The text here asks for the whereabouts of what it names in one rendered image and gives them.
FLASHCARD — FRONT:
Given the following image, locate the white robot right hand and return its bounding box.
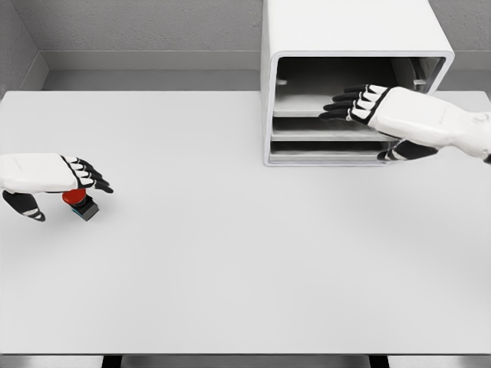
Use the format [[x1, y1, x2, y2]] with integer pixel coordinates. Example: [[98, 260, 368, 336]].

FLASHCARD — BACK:
[[318, 84, 464, 163]]

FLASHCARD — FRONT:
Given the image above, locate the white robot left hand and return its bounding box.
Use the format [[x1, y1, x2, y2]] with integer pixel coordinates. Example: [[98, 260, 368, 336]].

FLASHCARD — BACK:
[[0, 153, 115, 224]]

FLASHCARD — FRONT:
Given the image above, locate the red button load switch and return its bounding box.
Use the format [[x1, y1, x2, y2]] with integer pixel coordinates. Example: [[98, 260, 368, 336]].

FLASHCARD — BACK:
[[61, 188, 101, 223]]

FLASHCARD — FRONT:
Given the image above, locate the white tabletop storage cabinet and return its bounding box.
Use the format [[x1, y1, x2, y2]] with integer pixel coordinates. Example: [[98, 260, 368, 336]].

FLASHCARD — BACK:
[[260, 0, 456, 168]]

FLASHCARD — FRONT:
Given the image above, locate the grey cabinet drawer tray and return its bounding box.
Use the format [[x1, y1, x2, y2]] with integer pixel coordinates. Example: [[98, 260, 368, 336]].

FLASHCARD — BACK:
[[271, 117, 394, 143], [269, 140, 400, 166], [272, 88, 384, 118]]

